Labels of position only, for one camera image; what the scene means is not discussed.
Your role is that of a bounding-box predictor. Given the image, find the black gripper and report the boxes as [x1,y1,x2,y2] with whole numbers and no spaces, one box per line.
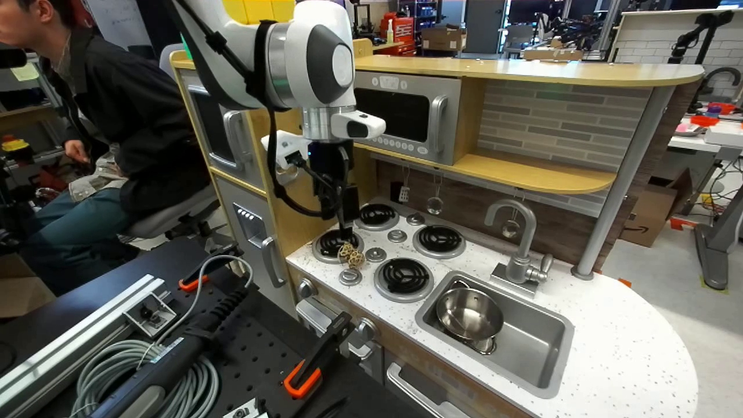
[307,136,362,229]

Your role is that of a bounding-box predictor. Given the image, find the black coil stove burner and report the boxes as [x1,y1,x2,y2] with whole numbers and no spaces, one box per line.
[312,228,366,265]
[412,223,469,259]
[354,199,402,235]
[372,256,437,305]

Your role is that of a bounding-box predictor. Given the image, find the silver kitchen panel knob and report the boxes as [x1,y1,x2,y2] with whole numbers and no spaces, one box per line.
[296,276,321,302]
[349,320,379,350]

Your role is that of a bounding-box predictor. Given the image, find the hanging silver toy utensil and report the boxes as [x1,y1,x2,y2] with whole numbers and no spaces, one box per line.
[422,178,448,219]

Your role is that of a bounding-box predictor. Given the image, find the silver toy microwave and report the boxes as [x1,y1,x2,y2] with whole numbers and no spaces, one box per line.
[350,70,464,168]

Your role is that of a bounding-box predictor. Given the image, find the silver cabinet door with window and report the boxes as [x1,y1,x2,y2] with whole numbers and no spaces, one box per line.
[179,74,262,191]

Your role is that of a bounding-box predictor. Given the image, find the large black orange clamp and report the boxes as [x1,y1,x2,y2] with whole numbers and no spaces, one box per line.
[282,312,356,402]

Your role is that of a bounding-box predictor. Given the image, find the small black orange clamp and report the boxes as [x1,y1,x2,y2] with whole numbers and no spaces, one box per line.
[174,265,217,297]

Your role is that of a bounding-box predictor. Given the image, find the stainless steel bowl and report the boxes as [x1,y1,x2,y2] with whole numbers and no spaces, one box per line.
[431,281,509,349]

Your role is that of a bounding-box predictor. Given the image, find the grey office chair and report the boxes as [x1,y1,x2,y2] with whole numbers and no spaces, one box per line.
[120,183,227,244]

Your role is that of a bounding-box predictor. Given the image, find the grey toy faucet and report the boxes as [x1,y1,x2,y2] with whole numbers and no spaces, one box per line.
[482,198,558,297]

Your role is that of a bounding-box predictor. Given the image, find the yellow plastic storage bin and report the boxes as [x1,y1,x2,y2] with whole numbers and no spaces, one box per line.
[226,0,300,26]

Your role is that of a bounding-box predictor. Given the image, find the person in black jacket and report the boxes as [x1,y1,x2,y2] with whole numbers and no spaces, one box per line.
[0,0,221,297]

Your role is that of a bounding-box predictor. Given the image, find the silver sink basin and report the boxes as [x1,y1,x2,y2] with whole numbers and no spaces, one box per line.
[413,269,579,402]

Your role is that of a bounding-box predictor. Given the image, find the brown cardboard box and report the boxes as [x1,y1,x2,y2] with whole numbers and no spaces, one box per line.
[615,168,697,250]

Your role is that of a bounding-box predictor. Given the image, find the toy kitchen unit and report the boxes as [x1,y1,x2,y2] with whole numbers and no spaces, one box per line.
[157,42,709,418]

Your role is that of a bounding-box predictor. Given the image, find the plain cardboard box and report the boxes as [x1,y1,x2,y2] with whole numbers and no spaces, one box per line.
[0,250,59,320]

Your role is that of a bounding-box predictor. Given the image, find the grey metal stand leg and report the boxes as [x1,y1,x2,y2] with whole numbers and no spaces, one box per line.
[689,183,743,295]

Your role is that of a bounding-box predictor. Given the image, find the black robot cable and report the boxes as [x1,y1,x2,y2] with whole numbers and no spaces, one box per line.
[250,18,333,221]

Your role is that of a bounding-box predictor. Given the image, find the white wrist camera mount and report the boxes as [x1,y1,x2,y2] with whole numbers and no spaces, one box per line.
[261,127,313,171]

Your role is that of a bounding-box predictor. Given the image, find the silver oven door with handle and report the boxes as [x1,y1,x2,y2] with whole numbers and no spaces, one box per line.
[210,175,303,315]

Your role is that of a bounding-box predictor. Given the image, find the thin white cable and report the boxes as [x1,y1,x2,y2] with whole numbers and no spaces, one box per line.
[183,254,261,314]

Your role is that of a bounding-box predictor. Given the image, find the silver rail bracket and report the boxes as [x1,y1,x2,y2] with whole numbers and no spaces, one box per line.
[126,291,179,336]

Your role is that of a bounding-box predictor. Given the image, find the grey kitchen support post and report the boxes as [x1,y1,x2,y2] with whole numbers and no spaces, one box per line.
[573,86,679,284]

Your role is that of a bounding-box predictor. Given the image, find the grey coiled cable bundle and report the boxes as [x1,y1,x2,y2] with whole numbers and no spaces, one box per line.
[68,336,222,418]

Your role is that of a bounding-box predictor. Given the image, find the aluminium extrusion rail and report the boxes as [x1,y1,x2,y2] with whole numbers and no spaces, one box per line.
[0,271,170,418]

